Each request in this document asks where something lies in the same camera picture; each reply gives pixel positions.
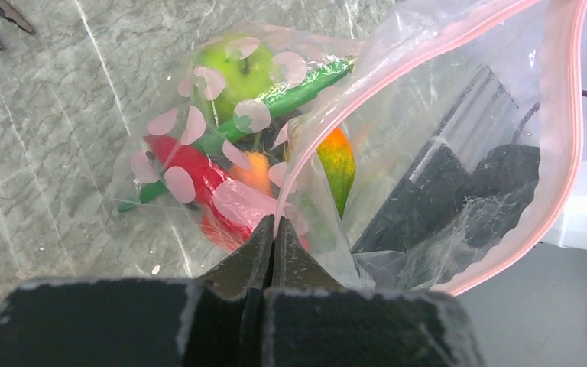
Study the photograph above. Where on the clear zip top bag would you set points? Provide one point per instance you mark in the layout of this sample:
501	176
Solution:
407	76

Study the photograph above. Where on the red fake pepper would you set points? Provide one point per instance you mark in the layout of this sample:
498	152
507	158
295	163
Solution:
231	209

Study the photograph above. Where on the green orange fake mango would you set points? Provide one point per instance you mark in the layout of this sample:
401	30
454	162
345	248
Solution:
336	156

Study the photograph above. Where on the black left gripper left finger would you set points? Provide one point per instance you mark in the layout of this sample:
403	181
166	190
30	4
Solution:
213	320

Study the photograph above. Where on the small orange fake fruit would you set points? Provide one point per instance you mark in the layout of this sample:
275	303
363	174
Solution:
257	176

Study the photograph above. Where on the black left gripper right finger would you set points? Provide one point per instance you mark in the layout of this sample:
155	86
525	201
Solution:
317	326

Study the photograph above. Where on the green fake chili pepper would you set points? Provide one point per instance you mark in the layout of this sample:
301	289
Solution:
280	101

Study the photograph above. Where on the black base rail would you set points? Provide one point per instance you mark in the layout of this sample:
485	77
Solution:
466	189

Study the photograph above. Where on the green fake lettuce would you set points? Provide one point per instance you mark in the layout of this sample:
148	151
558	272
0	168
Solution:
245	64

